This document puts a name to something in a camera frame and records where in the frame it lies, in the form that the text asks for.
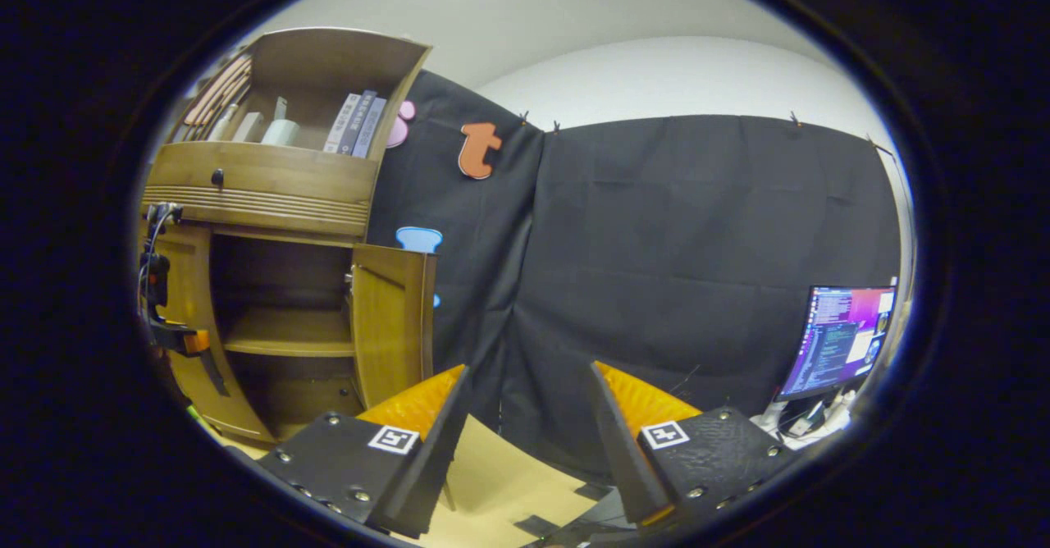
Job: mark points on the wooden drawer with black knob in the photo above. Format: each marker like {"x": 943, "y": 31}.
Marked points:
{"x": 287, "y": 179}

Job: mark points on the wooden double-door shoe cabinet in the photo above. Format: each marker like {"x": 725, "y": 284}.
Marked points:
{"x": 328, "y": 60}

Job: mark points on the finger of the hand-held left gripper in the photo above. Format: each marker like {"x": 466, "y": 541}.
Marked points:
{"x": 176, "y": 339}

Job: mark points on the wooden cabinet door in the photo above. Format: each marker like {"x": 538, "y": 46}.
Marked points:
{"x": 394, "y": 326}
{"x": 190, "y": 285}

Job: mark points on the black backdrop cloth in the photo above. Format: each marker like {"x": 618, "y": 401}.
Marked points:
{"x": 656, "y": 269}

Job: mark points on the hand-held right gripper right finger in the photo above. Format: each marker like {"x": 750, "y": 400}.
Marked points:
{"x": 627, "y": 458}

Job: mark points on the white and grey book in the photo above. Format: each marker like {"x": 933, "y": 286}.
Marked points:
{"x": 341, "y": 124}

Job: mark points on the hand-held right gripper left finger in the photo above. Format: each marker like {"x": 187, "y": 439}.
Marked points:
{"x": 435, "y": 458}

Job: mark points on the white rectangular box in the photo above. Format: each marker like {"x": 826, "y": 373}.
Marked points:
{"x": 248, "y": 128}

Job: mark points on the light blue book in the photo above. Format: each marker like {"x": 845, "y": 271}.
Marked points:
{"x": 371, "y": 130}

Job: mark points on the white mug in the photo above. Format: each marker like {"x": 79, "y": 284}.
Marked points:
{"x": 280, "y": 133}

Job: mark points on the computer monitor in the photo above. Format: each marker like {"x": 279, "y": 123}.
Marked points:
{"x": 837, "y": 343}

